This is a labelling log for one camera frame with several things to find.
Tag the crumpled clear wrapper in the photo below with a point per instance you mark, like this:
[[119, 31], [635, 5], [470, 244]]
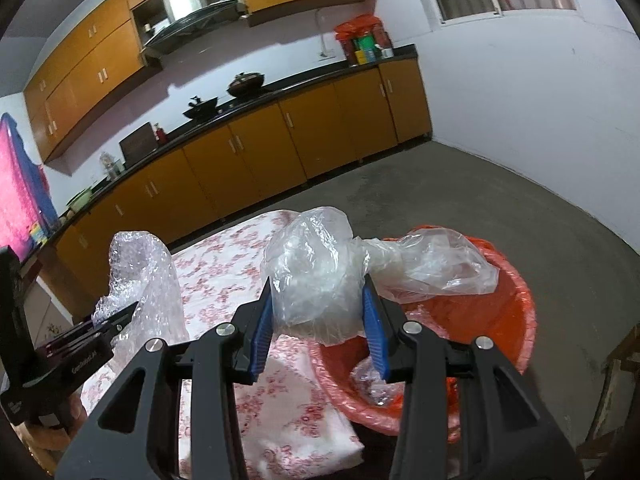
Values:
[[374, 385]]

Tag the wooden stool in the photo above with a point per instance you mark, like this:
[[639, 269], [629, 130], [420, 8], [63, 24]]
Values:
[[615, 390]]

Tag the yellow-brown lower kitchen cabinets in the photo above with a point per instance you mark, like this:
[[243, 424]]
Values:
[[260, 150]]

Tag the red bag with containers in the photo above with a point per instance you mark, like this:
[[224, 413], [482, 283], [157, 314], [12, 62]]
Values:
[[362, 30]]

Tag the red bottle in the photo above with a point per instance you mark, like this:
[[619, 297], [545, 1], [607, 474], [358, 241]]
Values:
[[160, 135]]

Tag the black kitchen countertop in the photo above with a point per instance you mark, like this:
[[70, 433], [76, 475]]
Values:
[[400, 52]]

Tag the clear plastic bag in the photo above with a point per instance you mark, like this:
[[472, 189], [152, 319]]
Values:
[[310, 270]]

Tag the black wok with utensils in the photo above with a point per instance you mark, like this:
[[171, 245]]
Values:
[[201, 109]]

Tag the long yellow-brown upper cabinets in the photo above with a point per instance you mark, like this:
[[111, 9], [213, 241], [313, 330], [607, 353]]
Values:
[[85, 75]]

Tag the bubble wrap sheet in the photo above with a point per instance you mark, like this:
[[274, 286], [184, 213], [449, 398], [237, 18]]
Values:
[[145, 280]]

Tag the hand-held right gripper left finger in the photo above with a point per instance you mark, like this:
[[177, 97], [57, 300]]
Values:
[[262, 332]]

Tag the tiled counter with flower decal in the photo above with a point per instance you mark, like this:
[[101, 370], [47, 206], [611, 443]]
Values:
[[55, 305]]

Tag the orange plastic basin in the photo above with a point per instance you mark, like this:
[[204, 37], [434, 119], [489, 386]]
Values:
[[480, 320]]

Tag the green enamel basin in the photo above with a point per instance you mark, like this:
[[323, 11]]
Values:
[[81, 201]]

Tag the clear glass jar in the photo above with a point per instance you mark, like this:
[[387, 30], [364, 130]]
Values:
[[110, 166]]

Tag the dark wok with lid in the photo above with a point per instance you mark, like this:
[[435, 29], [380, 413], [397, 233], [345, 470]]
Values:
[[246, 85]]

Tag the steel range hood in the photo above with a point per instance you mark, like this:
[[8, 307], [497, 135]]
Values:
[[190, 25]]

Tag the pink curtain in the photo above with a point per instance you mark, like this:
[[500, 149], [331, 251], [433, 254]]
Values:
[[20, 185]]

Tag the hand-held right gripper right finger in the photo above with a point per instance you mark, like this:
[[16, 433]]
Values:
[[376, 332]]

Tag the red floral white cloth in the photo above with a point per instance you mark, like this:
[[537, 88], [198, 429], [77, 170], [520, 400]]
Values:
[[220, 280]]

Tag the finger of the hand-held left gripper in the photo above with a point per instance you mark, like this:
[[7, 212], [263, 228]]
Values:
[[95, 327]]

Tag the brown cutting board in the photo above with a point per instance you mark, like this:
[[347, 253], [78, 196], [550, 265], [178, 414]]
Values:
[[136, 142]]

